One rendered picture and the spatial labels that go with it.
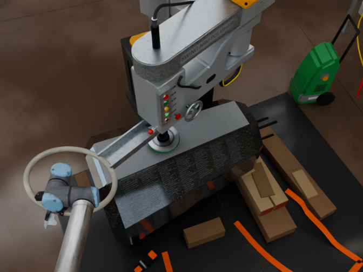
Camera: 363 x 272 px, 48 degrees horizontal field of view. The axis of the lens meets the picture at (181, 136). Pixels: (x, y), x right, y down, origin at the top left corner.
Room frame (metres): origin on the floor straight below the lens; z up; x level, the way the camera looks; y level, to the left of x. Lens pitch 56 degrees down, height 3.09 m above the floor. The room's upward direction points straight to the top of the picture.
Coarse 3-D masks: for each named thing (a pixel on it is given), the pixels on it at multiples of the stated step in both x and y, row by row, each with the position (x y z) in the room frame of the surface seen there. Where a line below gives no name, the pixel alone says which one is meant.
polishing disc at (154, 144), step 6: (168, 132) 1.52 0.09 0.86; (174, 132) 1.52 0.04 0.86; (156, 138) 1.48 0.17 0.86; (174, 138) 1.47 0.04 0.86; (150, 144) 1.43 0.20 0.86; (156, 144) 1.43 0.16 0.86; (162, 144) 1.43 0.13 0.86; (168, 144) 1.43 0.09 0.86; (174, 144) 1.43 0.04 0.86; (156, 150) 1.39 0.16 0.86; (162, 150) 1.38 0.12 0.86; (168, 150) 1.38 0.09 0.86
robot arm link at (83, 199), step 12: (72, 192) 0.75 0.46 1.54; (84, 192) 0.75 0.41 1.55; (96, 192) 0.76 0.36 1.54; (72, 204) 0.71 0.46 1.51; (84, 204) 0.69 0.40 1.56; (96, 204) 0.71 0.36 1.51; (72, 216) 0.63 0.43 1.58; (84, 216) 0.63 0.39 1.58; (72, 228) 0.57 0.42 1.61; (84, 228) 0.58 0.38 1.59; (72, 240) 0.52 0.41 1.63; (84, 240) 0.53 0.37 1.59; (60, 252) 0.47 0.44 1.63; (72, 252) 0.47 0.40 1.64; (60, 264) 0.42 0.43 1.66; (72, 264) 0.42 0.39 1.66
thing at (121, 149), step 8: (144, 120) 1.45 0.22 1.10; (136, 128) 1.40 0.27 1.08; (144, 128) 1.42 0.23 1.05; (128, 136) 1.36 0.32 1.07; (136, 136) 1.36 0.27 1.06; (144, 136) 1.36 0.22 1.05; (152, 136) 1.35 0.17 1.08; (112, 144) 1.28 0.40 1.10; (120, 144) 1.30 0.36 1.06; (128, 144) 1.30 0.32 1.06; (136, 144) 1.30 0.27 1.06; (144, 144) 1.30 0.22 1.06; (104, 152) 1.23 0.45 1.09; (112, 152) 1.25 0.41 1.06; (120, 152) 1.25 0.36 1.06; (128, 152) 1.22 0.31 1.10; (112, 160) 1.19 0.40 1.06; (120, 160) 1.17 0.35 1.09
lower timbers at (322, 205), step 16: (272, 144) 1.90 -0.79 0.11; (272, 160) 1.77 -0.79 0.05; (288, 160) 1.74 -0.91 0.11; (288, 176) 1.59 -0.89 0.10; (240, 192) 1.48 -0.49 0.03; (320, 192) 1.44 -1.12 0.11; (320, 208) 1.30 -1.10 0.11; (336, 208) 1.30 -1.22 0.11; (272, 224) 1.16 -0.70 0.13; (288, 224) 1.16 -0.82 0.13; (272, 240) 1.07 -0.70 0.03
